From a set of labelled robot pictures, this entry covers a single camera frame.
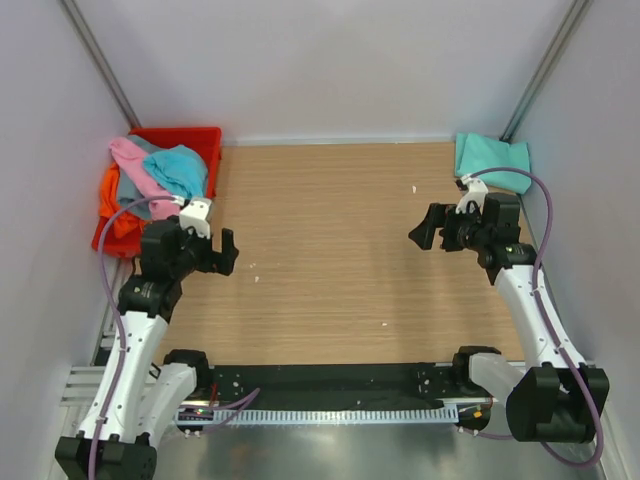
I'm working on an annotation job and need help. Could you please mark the bright blue t shirt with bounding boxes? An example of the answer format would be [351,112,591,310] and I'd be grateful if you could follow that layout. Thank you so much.
[143,145,208,198]

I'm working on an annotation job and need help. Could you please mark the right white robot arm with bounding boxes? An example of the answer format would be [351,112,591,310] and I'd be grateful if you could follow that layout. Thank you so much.
[408,193,610,444]

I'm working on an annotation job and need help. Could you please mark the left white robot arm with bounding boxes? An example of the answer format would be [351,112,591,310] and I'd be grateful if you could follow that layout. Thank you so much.
[55,217,239,479]

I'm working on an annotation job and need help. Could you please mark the orange t shirt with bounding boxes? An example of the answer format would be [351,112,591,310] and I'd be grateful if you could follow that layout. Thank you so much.
[99,162,146,239]

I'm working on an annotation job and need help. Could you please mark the folded teal t shirt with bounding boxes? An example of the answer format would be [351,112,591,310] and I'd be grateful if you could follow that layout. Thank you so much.
[454,133,532,194]

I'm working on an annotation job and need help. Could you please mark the grey t shirt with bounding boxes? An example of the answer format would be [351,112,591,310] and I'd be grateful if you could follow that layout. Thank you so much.
[116,135,160,221]

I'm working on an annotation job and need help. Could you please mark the pink t shirt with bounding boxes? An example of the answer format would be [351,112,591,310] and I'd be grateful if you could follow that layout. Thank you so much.
[109,137,180,220]

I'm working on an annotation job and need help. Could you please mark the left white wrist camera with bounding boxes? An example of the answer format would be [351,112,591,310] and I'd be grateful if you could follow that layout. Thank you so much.
[179,197,214,239]

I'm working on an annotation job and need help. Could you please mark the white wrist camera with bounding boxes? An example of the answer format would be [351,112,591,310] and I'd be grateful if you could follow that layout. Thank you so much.
[179,197,214,239]
[455,174,488,214]

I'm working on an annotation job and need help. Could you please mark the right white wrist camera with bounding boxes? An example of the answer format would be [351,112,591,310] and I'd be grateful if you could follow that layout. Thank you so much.
[455,174,488,214]

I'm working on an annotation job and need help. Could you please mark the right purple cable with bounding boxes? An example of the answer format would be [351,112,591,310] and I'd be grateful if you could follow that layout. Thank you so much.
[462,167,606,469]

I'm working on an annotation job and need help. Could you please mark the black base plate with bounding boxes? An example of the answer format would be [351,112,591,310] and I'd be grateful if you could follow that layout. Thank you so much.
[188,363,489,411]

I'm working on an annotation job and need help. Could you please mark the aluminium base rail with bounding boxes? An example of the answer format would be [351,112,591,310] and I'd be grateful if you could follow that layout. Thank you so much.
[59,364,176,407]

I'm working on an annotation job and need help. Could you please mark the white slotted cable duct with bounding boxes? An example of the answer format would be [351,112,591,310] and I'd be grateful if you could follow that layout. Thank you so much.
[174,405,460,427]

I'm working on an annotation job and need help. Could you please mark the left aluminium frame post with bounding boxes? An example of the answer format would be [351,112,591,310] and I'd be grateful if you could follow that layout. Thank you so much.
[58,0,141,129]

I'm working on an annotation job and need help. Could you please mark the aluminium frame post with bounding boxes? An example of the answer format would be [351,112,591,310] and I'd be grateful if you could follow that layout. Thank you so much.
[58,0,141,129]
[499,0,593,143]

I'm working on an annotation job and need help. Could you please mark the right aluminium frame post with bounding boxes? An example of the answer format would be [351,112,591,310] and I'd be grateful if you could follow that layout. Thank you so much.
[499,0,593,143]

